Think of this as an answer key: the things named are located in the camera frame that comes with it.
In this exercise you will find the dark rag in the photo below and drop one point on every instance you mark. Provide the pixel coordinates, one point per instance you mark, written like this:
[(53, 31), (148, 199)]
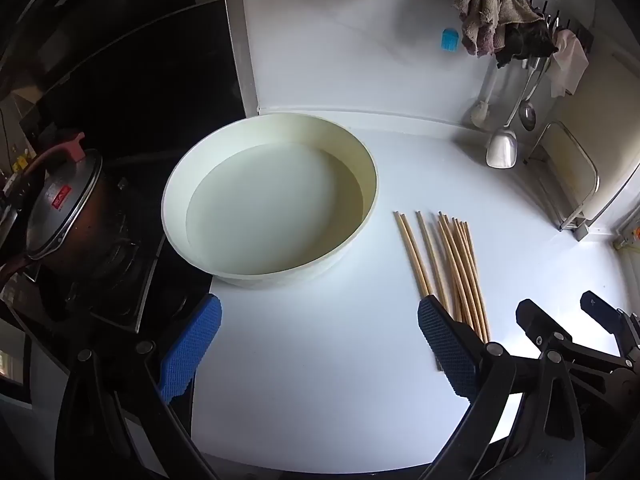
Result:
[(527, 42)]

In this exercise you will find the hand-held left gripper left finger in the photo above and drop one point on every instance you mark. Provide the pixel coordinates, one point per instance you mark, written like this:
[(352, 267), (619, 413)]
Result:
[(192, 345)]

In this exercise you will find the row of wooden chopsticks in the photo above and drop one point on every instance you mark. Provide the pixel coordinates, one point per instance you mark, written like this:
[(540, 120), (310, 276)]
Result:
[(452, 265)]

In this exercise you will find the white round basin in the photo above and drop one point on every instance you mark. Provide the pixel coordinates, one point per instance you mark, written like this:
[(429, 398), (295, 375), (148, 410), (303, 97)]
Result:
[(270, 200)]

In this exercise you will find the pale pink cloth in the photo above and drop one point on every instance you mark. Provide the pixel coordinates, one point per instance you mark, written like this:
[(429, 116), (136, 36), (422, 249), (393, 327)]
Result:
[(567, 62)]

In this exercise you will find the metal ladle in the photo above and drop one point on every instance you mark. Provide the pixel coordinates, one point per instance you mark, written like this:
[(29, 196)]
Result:
[(527, 115)]

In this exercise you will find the pale cutting board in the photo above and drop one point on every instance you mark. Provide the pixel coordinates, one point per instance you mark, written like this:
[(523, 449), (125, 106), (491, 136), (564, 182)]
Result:
[(565, 155)]

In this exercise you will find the metal cutting board rack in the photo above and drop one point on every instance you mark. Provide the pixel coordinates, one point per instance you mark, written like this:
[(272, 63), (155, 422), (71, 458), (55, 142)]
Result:
[(587, 210)]

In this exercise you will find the black gas stove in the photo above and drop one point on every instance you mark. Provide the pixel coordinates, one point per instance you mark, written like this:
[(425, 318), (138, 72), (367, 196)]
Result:
[(125, 270)]

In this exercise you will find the brown grey rag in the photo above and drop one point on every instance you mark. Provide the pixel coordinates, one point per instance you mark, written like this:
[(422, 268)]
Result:
[(487, 15)]

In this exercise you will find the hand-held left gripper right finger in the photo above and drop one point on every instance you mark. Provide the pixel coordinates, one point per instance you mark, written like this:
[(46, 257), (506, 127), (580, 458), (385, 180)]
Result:
[(447, 345)]

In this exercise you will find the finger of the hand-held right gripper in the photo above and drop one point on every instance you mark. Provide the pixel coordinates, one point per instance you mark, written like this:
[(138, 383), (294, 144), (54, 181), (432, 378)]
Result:
[(542, 322), (600, 305)]

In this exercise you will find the white dish brush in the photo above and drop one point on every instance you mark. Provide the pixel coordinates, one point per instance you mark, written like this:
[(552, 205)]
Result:
[(482, 110)]

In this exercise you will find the metal spatula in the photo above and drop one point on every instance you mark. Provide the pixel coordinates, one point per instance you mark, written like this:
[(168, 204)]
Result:
[(501, 147)]

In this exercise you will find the blue plastic wall hook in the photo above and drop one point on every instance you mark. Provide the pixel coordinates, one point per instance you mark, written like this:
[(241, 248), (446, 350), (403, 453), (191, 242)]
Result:
[(450, 41)]

